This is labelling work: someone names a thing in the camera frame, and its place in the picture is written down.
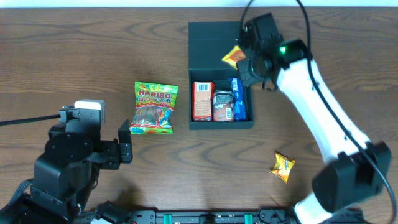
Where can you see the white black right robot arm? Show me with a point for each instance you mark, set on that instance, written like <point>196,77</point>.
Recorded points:
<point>355,167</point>

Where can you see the brown Pringles can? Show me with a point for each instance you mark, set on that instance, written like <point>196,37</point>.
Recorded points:
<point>223,106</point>

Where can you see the black gift box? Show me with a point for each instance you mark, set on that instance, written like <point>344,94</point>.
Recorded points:
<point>208,43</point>

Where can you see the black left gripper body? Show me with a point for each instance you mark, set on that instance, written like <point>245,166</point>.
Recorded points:
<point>115,150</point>

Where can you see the orange snack carton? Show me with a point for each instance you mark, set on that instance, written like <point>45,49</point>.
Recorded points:
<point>202,93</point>

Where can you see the blue cookie packet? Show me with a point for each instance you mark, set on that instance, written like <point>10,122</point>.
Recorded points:
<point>238,94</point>

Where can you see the yellow snack packet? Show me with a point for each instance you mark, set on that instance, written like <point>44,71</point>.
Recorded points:
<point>235,55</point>
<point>282,167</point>

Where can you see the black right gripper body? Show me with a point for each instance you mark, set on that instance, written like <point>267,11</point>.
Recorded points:
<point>250,72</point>

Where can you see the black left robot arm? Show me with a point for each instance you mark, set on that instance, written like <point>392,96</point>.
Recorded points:
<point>65,174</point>

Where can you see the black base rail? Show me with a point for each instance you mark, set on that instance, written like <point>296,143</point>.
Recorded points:
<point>262,216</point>

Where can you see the Haribo gummy worms bag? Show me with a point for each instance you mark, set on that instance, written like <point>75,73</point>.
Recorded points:
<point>155,103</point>

